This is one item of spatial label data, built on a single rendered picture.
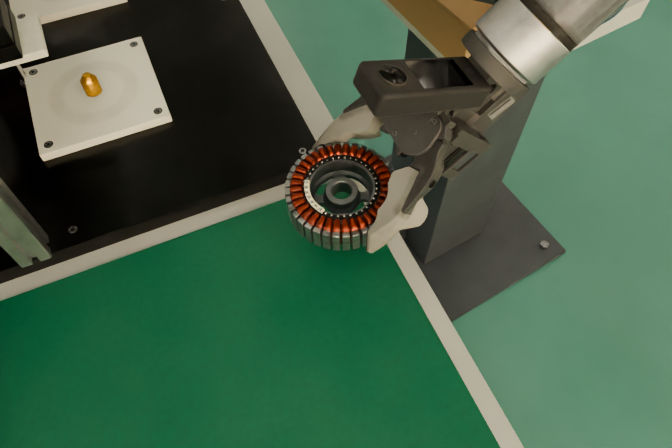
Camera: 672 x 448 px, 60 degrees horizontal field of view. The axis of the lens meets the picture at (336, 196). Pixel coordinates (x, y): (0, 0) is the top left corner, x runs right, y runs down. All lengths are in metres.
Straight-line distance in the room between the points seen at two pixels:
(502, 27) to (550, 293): 1.07
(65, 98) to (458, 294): 0.99
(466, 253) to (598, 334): 0.35
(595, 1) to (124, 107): 0.51
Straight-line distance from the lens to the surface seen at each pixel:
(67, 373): 0.62
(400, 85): 0.47
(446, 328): 0.60
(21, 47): 0.70
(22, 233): 0.62
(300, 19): 2.05
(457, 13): 0.77
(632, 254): 1.65
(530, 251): 1.53
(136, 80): 0.77
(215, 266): 0.62
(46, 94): 0.79
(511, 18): 0.51
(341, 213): 0.58
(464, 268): 1.47
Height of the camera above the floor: 1.29
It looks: 56 degrees down
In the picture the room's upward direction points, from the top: straight up
